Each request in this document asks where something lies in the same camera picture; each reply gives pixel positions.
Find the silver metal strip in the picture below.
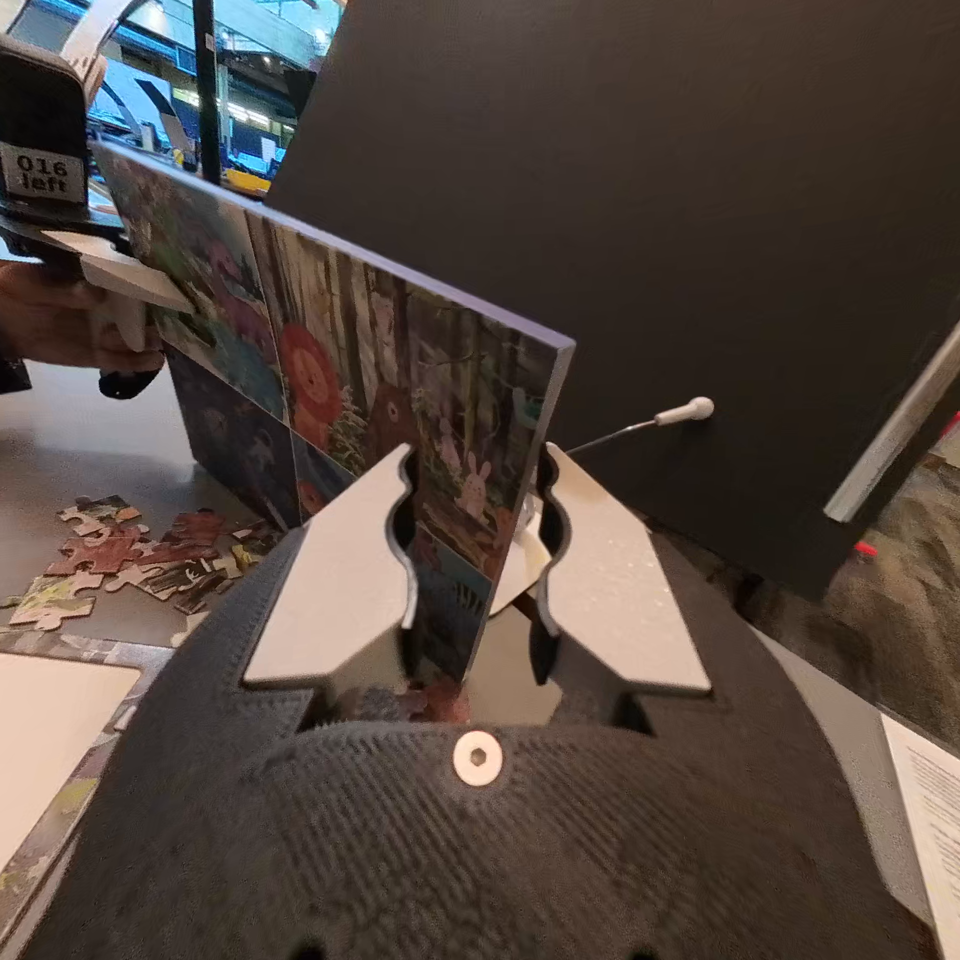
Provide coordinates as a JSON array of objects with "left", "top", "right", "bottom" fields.
[{"left": 823, "top": 318, "right": 960, "bottom": 524}]

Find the white paper sheet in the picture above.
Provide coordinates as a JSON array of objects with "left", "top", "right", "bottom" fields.
[{"left": 881, "top": 712, "right": 960, "bottom": 960}]

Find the illustrated puzzle box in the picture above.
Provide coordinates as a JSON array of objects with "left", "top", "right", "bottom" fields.
[{"left": 90, "top": 138, "right": 577, "bottom": 685}]

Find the white tipped metal rod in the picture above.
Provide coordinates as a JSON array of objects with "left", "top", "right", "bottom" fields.
[{"left": 566, "top": 396, "right": 715, "bottom": 455}]

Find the black pole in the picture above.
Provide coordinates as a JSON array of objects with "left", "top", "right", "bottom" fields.
[{"left": 191, "top": 0, "right": 226, "bottom": 185}]

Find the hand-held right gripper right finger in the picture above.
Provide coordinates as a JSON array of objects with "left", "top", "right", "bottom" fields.
[{"left": 529, "top": 441, "right": 712, "bottom": 714}]

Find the white curved strap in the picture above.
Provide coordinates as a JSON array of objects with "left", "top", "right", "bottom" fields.
[{"left": 60, "top": 0, "right": 144, "bottom": 65}]

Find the person's left hand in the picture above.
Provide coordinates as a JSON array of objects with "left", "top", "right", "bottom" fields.
[{"left": 0, "top": 258, "right": 164, "bottom": 372}]

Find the black panel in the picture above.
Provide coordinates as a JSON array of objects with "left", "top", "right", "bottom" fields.
[{"left": 266, "top": 0, "right": 960, "bottom": 601}]

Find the puzzle tray with printed frame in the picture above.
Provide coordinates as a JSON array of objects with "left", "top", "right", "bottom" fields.
[{"left": 0, "top": 630, "right": 181, "bottom": 894}]

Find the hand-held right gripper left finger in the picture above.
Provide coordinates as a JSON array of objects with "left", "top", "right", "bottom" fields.
[{"left": 242, "top": 442, "right": 420, "bottom": 714}]

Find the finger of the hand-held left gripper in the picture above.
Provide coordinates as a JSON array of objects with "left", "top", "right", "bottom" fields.
[{"left": 41, "top": 229, "right": 198, "bottom": 354}]

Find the pile of puzzle pieces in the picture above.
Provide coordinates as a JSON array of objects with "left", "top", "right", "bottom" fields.
[{"left": 0, "top": 495, "right": 282, "bottom": 631}]

